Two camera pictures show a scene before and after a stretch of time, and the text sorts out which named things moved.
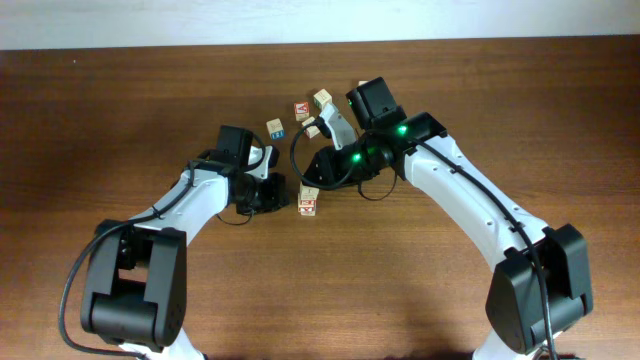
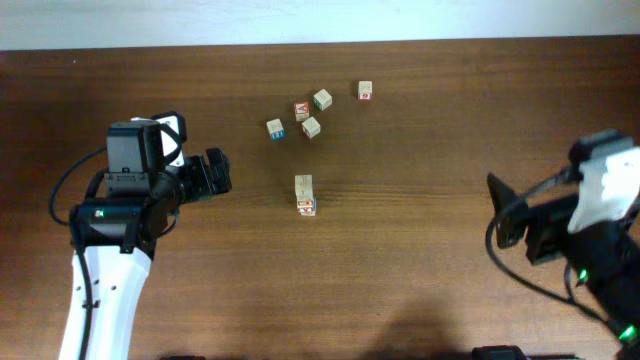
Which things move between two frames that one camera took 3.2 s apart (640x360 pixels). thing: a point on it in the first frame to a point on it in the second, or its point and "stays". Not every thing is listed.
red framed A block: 301,111 stays
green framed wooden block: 322,98 stays
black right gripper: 326,159 to 533,219
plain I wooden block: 312,130 stays
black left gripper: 275,197 to 202,183
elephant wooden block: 307,208 stays
